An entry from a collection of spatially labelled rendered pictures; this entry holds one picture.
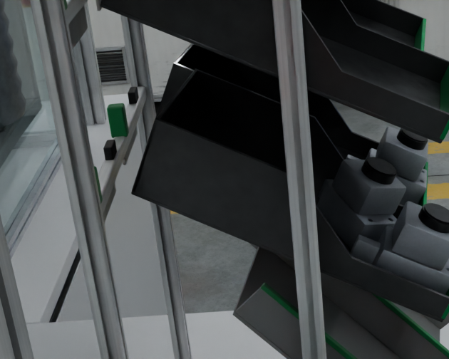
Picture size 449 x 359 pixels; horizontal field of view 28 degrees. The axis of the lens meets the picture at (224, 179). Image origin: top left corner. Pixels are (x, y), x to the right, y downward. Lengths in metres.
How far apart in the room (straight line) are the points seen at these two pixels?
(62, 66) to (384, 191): 0.30
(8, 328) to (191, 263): 3.01
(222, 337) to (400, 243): 0.64
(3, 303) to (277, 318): 0.51
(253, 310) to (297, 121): 0.20
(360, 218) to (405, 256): 0.05
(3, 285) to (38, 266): 1.34
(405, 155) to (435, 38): 3.79
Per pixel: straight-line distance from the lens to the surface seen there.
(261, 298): 0.78
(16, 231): 1.71
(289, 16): 0.64
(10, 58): 1.74
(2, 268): 0.29
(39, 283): 1.57
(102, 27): 4.74
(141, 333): 1.38
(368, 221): 0.78
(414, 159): 0.91
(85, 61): 2.22
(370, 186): 0.77
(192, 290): 3.14
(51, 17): 0.66
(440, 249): 0.75
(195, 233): 3.51
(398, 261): 0.76
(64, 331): 1.43
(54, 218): 1.79
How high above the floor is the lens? 1.62
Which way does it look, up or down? 24 degrees down
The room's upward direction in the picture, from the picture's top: 7 degrees counter-clockwise
